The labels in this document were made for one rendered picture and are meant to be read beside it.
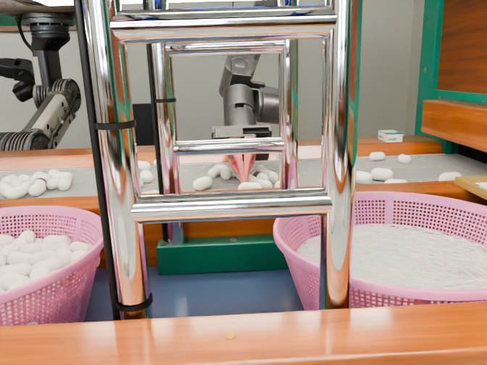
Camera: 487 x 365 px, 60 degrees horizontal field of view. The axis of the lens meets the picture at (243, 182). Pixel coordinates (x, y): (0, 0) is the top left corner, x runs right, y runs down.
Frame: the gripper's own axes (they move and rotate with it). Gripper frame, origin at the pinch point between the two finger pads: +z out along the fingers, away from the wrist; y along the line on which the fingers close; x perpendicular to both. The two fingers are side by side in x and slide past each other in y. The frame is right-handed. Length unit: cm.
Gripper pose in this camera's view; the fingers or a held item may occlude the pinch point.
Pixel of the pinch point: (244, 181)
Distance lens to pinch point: 68.3
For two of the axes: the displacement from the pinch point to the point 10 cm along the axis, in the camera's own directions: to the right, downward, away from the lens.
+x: -0.2, 5.6, 8.3
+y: 10.0, -0.4, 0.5
